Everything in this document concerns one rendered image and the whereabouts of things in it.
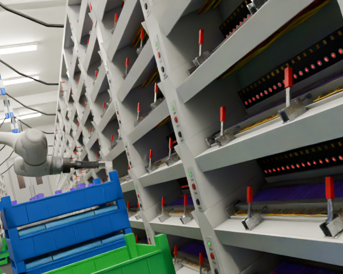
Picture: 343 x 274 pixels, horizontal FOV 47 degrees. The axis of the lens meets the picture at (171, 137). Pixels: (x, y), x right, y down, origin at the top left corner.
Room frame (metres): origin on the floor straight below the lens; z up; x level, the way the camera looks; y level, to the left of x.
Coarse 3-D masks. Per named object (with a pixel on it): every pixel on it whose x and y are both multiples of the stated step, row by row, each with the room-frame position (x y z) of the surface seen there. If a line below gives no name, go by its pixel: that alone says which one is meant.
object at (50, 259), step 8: (120, 232) 1.13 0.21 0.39; (88, 240) 1.14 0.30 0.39; (96, 240) 1.08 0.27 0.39; (104, 240) 1.06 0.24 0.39; (112, 240) 1.07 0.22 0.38; (64, 248) 1.09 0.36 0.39; (72, 248) 1.04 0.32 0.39; (80, 248) 1.03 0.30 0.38; (88, 248) 1.04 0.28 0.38; (40, 256) 1.06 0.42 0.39; (48, 256) 1.00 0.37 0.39; (56, 256) 1.00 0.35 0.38; (64, 256) 1.01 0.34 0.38; (32, 264) 0.97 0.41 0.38; (40, 264) 0.98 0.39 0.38
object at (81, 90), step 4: (80, 68) 2.46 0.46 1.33; (80, 76) 2.60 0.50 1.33; (80, 80) 2.62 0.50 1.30; (80, 84) 2.67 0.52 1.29; (84, 84) 2.77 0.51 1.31; (76, 88) 2.87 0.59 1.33; (80, 88) 2.73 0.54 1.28; (84, 88) 2.88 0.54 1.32; (72, 92) 3.03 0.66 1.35; (76, 92) 2.91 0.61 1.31; (80, 92) 2.80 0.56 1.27; (84, 92) 3.01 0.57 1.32; (76, 96) 2.98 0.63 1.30
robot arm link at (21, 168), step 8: (16, 160) 1.76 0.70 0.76; (48, 160) 1.80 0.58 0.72; (16, 168) 1.76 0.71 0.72; (24, 168) 1.76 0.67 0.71; (32, 168) 1.75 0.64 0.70; (40, 168) 1.76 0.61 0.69; (48, 168) 1.80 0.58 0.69; (24, 176) 1.80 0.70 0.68; (32, 176) 1.80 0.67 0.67; (40, 176) 1.82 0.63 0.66
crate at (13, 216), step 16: (112, 176) 1.08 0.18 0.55; (64, 192) 1.02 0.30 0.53; (80, 192) 1.04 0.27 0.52; (96, 192) 1.06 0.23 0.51; (112, 192) 1.07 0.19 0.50; (0, 208) 1.11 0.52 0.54; (16, 208) 0.96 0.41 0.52; (32, 208) 0.98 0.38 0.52; (48, 208) 1.00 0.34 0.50; (64, 208) 1.01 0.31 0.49; (80, 208) 1.03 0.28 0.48; (16, 224) 0.96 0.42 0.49
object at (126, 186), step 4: (124, 172) 2.40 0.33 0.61; (128, 172) 1.80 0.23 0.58; (120, 176) 2.39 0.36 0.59; (108, 180) 2.37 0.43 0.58; (132, 180) 1.81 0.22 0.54; (120, 184) 2.12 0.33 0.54; (124, 184) 2.02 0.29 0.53; (128, 184) 1.93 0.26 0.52; (132, 184) 1.86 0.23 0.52; (124, 188) 2.07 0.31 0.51; (128, 188) 1.98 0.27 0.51; (132, 188) 1.90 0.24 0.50
